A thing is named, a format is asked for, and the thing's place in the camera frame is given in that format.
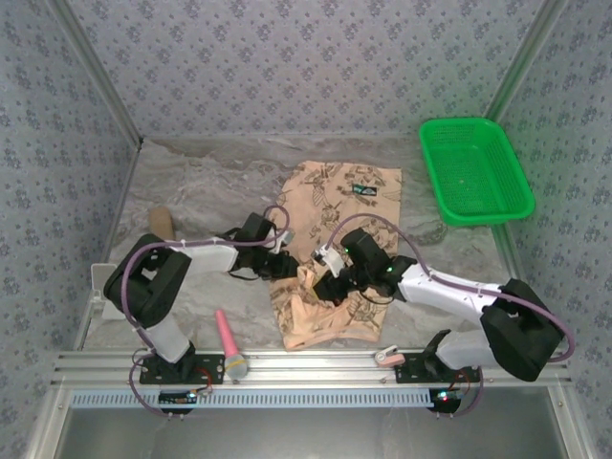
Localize peach printed t-shirt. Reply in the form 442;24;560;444
269;160;404;353

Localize pink toy microphone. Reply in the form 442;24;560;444
213;309;249;383

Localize green plastic basket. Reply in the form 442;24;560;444
419;117;536;228

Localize pink and white clip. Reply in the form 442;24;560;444
375;344;406;368

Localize brown cardboard tube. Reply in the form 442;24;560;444
147;205;176;240

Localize white plastic card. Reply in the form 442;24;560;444
90;263;126;320

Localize grey metal panel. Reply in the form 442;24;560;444
64;406;568;459

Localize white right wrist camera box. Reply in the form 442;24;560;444
309;242;346;277

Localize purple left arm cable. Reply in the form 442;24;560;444
122;205;294;418

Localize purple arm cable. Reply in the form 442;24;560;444
122;205;294;418
327;213;575;418

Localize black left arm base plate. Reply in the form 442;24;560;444
138;352;226;386

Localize aluminium mounting rail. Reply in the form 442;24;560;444
50;347;573;387

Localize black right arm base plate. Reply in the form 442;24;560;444
394;352;482;383

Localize slotted pale blue cable duct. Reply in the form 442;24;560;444
69;387;436;410

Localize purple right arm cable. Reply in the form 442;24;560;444
327;213;575;418

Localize aluminium frame post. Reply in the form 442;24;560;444
47;0;145;147
482;0;573;126

